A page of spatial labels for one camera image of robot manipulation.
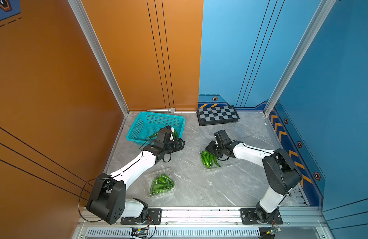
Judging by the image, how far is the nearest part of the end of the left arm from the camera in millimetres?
669

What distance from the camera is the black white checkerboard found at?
1.14 m

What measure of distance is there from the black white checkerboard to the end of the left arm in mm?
376
